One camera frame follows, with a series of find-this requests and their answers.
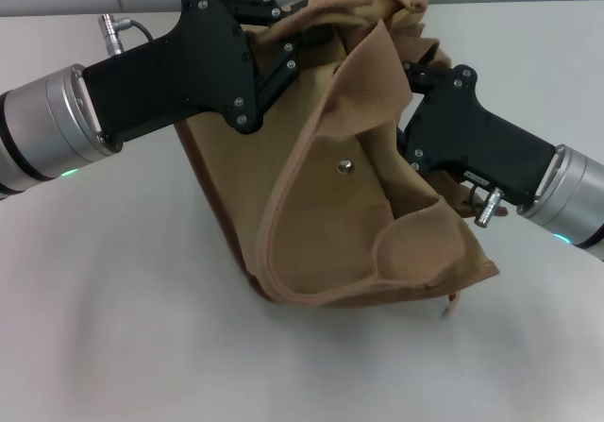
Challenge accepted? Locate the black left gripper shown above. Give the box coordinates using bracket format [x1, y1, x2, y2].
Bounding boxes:
[82, 0, 332, 152]

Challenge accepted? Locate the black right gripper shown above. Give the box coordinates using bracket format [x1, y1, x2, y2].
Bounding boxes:
[397, 59, 558, 207]

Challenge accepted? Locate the khaki canvas food bag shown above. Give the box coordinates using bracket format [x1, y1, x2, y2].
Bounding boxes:
[174, 0, 501, 322]

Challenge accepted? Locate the right gripper cable connector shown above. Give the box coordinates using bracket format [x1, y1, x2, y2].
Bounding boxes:
[463, 182, 510, 228]

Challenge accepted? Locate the gripper cable connector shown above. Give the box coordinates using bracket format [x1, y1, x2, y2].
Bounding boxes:
[96, 12, 156, 58]
[463, 182, 510, 228]

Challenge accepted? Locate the left gripper cable connector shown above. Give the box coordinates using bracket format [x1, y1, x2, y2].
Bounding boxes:
[96, 12, 156, 58]

